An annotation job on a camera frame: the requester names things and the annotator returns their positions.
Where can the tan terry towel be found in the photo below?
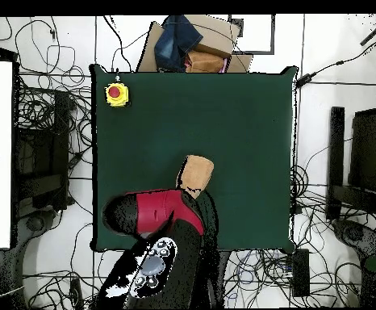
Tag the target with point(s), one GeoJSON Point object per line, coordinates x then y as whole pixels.
{"type": "Point", "coordinates": [196, 174]}

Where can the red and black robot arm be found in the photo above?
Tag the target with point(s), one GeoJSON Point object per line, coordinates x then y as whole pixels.
{"type": "Point", "coordinates": [162, 232]}

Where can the long black flat bar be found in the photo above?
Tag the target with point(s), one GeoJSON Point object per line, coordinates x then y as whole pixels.
{"type": "Point", "coordinates": [335, 161]}

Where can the dark green tablecloth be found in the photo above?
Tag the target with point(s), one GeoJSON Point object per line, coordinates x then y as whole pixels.
{"type": "Point", "coordinates": [239, 129]}

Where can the yellow emergency stop button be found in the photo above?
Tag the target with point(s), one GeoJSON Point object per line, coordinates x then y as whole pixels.
{"type": "Point", "coordinates": [117, 94]}

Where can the light brown folded cloth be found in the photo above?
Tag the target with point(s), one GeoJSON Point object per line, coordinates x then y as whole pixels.
{"type": "Point", "coordinates": [204, 63]}

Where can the pink cloth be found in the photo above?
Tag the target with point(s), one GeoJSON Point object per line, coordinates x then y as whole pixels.
{"type": "Point", "coordinates": [226, 66]}

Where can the blue denim jeans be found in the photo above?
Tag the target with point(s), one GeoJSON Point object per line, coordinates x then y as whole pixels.
{"type": "Point", "coordinates": [175, 42]}

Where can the brown cardboard box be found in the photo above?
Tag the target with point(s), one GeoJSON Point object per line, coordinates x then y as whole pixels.
{"type": "Point", "coordinates": [213, 35]}

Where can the black power adapter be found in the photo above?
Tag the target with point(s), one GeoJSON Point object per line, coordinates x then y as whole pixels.
{"type": "Point", "coordinates": [305, 80]}

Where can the black power strip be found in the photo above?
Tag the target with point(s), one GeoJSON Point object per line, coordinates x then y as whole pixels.
{"type": "Point", "coordinates": [301, 273]}

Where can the black round foot knob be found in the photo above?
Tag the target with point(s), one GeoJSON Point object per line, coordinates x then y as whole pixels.
{"type": "Point", "coordinates": [35, 222]}
{"type": "Point", "coordinates": [353, 233]}

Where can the grey stand base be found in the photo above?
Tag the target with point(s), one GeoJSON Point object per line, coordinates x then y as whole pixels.
{"type": "Point", "coordinates": [30, 239]}

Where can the dark stand base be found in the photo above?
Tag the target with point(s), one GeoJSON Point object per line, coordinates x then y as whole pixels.
{"type": "Point", "coordinates": [365, 242]}

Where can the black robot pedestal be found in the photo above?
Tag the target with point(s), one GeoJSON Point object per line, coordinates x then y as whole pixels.
{"type": "Point", "coordinates": [222, 277]}

